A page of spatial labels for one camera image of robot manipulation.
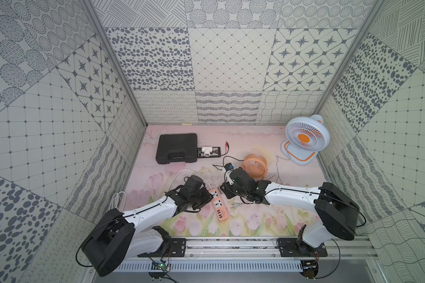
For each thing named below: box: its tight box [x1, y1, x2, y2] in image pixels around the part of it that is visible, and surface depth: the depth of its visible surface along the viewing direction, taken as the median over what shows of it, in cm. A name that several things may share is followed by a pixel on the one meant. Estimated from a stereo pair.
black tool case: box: [155, 133, 198, 165], surface depth 103 cm
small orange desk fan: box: [241, 152, 268, 179], surface depth 92 cm
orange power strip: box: [208, 188, 230, 222], surface depth 85 cm
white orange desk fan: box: [280, 114, 330, 166], surface depth 90 cm
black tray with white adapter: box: [197, 146, 221, 159], surface depth 106 cm
